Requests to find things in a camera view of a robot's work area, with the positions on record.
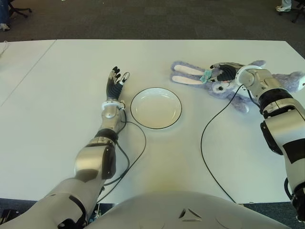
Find person in blue jeans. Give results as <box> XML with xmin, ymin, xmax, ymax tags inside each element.
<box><xmin>0</xmin><ymin>0</ymin><xmax>11</xmax><ymax>31</ymax></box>

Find white plate black rim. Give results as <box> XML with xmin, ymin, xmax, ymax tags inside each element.
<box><xmin>130</xmin><ymin>87</ymin><xmax>183</xmax><ymax>131</ymax></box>

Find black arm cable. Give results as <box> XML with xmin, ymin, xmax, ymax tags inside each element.
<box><xmin>95</xmin><ymin>108</ymin><xmax>147</xmax><ymax>208</ymax></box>
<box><xmin>200</xmin><ymin>83</ymin><xmax>260</xmax><ymax>205</ymax></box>

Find purple plush bunny doll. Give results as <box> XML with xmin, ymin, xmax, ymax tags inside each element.
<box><xmin>169</xmin><ymin>59</ymin><xmax>305</xmax><ymax>115</ymax></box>

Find right robot hand black silver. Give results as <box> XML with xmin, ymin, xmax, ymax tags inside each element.
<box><xmin>209</xmin><ymin>61</ymin><xmax>244</xmax><ymax>83</ymax></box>

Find silver robot torso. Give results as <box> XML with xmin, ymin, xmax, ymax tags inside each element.
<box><xmin>83</xmin><ymin>189</ymin><xmax>286</xmax><ymax>229</ymax></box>

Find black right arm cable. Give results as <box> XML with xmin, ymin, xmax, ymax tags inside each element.
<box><xmin>200</xmin><ymin>83</ymin><xmax>260</xmax><ymax>205</ymax></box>

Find black mesh office chair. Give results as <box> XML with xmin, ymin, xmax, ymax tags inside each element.
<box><xmin>290</xmin><ymin>0</ymin><xmax>305</xmax><ymax>24</ymax></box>

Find left robot hand black silver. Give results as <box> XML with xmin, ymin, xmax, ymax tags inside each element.
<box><xmin>105</xmin><ymin>66</ymin><xmax>131</xmax><ymax>102</ymax></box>

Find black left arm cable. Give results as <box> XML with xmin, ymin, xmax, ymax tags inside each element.
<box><xmin>95</xmin><ymin>108</ymin><xmax>147</xmax><ymax>208</ymax></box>

